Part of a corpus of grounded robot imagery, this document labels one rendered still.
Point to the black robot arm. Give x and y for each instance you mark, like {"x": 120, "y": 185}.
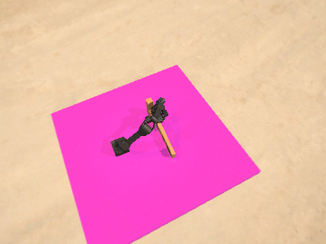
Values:
{"x": 144, "y": 129}

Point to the orange wooden bar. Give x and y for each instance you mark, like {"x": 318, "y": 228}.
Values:
{"x": 166, "y": 140}

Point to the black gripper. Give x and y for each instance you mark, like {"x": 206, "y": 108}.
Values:
{"x": 164, "y": 112}

